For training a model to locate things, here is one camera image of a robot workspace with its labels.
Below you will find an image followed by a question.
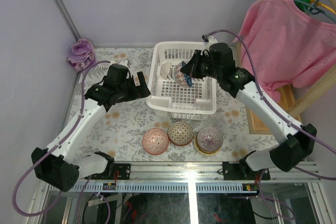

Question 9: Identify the purple striped bowl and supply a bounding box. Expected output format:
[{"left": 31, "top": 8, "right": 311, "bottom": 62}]
[{"left": 196, "top": 126, "right": 224, "bottom": 152}]

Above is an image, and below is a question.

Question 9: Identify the green clothes hanger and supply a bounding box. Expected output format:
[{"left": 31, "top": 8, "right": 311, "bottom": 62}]
[{"left": 293, "top": 0, "right": 335, "bottom": 15}]

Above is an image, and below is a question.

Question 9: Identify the blue triangle pattern bowl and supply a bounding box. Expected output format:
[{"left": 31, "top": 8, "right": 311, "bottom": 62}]
[{"left": 184, "top": 74, "right": 193, "bottom": 87}]

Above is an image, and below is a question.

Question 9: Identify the brown checker pattern bowl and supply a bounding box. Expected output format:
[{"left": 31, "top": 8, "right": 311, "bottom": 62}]
[{"left": 167, "top": 121, "right": 194, "bottom": 146}]

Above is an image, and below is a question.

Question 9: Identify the pink t-shirt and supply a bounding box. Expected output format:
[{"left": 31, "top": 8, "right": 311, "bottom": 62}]
[{"left": 239, "top": 0, "right": 335, "bottom": 102}]

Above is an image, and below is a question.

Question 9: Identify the red eye pattern bowl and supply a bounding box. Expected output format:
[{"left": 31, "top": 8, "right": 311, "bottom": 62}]
[{"left": 142, "top": 128, "right": 170, "bottom": 155}]

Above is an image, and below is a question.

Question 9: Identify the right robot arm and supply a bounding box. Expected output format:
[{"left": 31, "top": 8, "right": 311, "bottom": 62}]
[{"left": 181, "top": 42, "right": 317, "bottom": 179}]

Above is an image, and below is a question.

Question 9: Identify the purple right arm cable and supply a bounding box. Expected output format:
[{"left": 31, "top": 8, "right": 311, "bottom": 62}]
[{"left": 202, "top": 28, "right": 336, "bottom": 180}]

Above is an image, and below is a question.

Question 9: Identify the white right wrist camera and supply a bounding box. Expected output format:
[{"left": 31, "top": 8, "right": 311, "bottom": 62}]
[{"left": 202, "top": 35, "right": 218, "bottom": 51}]

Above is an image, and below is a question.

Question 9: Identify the aluminium mounting rail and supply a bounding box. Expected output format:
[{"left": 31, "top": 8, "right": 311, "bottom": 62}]
[{"left": 39, "top": 161, "right": 322, "bottom": 183}]

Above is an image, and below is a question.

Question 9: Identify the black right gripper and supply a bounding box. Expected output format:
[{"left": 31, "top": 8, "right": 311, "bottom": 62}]
[{"left": 181, "top": 50, "right": 222, "bottom": 80}]

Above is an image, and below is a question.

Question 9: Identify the floral table mat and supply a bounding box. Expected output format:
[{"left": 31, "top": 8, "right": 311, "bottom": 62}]
[{"left": 62, "top": 47, "right": 300, "bottom": 162}]

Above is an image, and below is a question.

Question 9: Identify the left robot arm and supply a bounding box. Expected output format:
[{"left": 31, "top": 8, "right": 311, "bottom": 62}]
[{"left": 31, "top": 63, "right": 151, "bottom": 192}]

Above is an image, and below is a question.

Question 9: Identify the white plastic dish rack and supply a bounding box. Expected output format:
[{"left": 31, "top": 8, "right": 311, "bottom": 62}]
[{"left": 146, "top": 41, "right": 216, "bottom": 120}]

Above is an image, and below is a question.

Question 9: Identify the yellow rimmed bottom bowl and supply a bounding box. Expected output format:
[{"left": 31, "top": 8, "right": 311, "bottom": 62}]
[{"left": 194, "top": 142, "right": 221, "bottom": 156}]

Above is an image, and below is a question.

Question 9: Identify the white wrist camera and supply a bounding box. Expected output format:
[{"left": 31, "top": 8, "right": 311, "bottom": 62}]
[
  {"left": 117, "top": 59, "right": 130, "bottom": 68},
  {"left": 202, "top": 35, "right": 218, "bottom": 51}
]

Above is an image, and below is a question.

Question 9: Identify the purple folded cloth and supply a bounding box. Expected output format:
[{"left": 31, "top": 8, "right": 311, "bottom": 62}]
[{"left": 67, "top": 38, "right": 96, "bottom": 72}]

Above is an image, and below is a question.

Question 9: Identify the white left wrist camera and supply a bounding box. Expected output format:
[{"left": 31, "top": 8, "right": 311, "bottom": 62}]
[{"left": 117, "top": 59, "right": 130, "bottom": 68}]

